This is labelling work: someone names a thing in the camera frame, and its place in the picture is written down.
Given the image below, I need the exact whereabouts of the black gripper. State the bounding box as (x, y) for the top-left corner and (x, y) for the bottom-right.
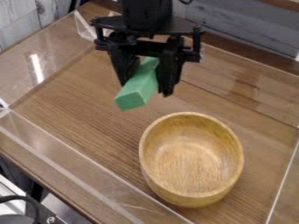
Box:
(91, 0), (204, 97)

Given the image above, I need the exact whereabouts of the green rectangular block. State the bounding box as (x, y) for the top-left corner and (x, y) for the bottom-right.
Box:
(115, 57), (159, 111)

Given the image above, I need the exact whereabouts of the brown wooden bowl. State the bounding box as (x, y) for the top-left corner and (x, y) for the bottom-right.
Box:
(139, 112), (244, 208)

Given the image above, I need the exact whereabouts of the clear acrylic table barrier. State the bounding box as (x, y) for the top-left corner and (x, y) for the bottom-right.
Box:
(0, 16), (299, 224)

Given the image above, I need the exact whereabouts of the black metal table clamp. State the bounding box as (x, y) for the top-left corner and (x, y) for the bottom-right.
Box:
(24, 193), (80, 224)

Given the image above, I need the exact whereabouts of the clear acrylic corner bracket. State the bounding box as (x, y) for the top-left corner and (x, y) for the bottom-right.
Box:
(73, 10), (120, 42)

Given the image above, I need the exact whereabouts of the black cable bottom left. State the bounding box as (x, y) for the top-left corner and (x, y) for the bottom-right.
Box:
(0, 195), (40, 224)

